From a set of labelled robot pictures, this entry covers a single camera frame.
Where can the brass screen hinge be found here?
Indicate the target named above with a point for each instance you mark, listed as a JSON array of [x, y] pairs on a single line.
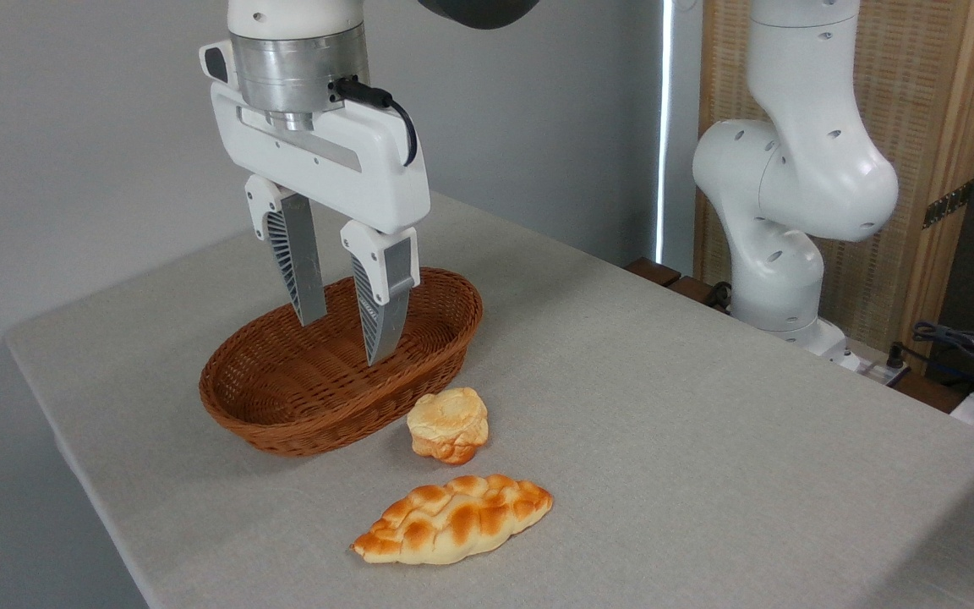
[[948, 205]]

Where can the long braided bread loaf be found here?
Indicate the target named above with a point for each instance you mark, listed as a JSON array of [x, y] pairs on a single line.
[[453, 520]]

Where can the dark brown wooden block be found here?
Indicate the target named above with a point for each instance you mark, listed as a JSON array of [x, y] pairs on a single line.
[[654, 272], [694, 292]]

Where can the small round bread roll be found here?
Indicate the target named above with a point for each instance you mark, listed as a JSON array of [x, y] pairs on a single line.
[[449, 423]]

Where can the brown woven wicker basket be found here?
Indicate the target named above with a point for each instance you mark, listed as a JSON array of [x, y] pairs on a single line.
[[284, 406]]

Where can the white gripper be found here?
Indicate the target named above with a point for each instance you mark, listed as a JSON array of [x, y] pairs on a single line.
[[326, 169]]

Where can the black plug on base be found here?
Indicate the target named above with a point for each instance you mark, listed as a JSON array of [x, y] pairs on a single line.
[[898, 355]]

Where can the grey tablecloth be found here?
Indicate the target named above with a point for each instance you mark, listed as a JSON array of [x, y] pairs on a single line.
[[707, 465]]

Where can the wooden rattan folding screen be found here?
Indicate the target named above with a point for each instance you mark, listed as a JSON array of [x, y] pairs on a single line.
[[918, 101]]

